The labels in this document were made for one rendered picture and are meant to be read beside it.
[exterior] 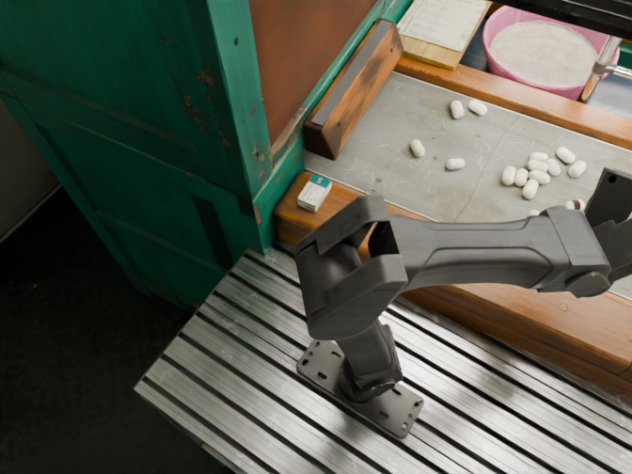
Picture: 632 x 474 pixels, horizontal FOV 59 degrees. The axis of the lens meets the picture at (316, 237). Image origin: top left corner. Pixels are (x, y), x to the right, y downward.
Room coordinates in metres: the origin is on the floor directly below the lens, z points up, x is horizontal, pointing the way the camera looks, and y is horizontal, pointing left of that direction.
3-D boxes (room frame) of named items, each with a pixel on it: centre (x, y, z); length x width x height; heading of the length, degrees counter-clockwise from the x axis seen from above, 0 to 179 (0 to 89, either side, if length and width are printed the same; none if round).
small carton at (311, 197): (0.55, 0.00, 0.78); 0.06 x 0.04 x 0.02; 149
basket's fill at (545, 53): (0.89, -0.50, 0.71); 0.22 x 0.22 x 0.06
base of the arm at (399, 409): (0.24, -0.05, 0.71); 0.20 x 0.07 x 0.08; 54
